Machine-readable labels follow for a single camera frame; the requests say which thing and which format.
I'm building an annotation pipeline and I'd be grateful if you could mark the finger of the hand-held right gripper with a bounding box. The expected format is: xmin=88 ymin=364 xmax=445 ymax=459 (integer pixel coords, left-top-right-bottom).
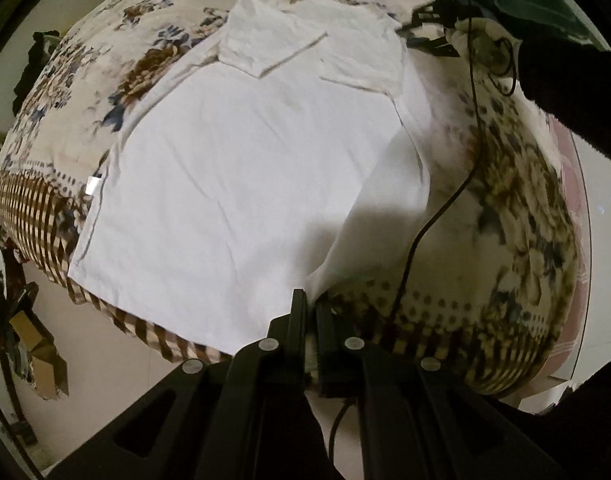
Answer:
xmin=413 ymin=0 xmax=469 ymax=28
xmin=402 ymin=34 xmax=461 ymax=59

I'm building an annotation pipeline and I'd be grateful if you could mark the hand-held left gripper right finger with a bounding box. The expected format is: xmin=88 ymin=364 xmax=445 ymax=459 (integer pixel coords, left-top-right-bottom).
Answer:
xmin=314 ymin=301 xmax=567 ymax=480

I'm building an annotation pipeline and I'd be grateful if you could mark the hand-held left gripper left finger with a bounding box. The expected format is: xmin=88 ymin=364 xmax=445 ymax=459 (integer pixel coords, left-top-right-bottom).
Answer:
xmin=50 ymin=288 xmax=332 ymax=480

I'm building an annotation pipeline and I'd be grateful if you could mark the white t-shirt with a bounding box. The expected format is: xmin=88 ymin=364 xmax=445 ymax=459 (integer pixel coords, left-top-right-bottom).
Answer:
xmin=67 ymin=0 xmax=432 ymax=356

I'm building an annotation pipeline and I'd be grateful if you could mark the floral patterned bedsheet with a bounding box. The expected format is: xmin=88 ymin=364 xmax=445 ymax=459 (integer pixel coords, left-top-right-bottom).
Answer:
xmin=0 ymin=0 xmax=583 ymax=395

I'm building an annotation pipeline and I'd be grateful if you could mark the pink mattress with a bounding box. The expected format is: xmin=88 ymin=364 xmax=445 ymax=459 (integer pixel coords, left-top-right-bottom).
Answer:
xmin=533 ymin=110 xmax=593 ymax=386

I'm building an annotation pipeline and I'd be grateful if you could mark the cardboard box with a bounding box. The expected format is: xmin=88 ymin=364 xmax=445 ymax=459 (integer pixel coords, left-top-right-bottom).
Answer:
xmin=10 ymin=310 xmax=70 ymax=402

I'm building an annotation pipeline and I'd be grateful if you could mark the black cable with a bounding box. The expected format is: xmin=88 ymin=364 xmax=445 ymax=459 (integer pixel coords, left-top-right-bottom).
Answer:
xmin=328 ymin=15 xmax=486 ymax=461

